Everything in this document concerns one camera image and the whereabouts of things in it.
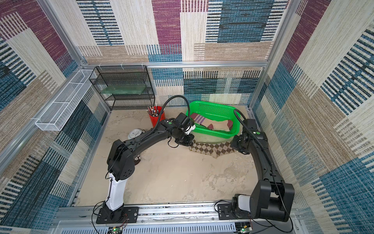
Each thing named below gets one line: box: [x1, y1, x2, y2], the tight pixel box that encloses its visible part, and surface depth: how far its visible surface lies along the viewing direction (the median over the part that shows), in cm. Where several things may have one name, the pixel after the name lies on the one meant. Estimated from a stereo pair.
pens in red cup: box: [146, 103, 165, 117], surface depth 101 cm
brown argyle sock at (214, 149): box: [188, 139, 237, 158], surface depth 89 cm
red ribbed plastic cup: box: [149, 105, 166, 128], surface depth 101 cm
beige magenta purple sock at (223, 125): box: [190, 113, 234, 132], surface depth 108 cm
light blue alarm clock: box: [127, 128, 146, 140], surface depth 104 cm
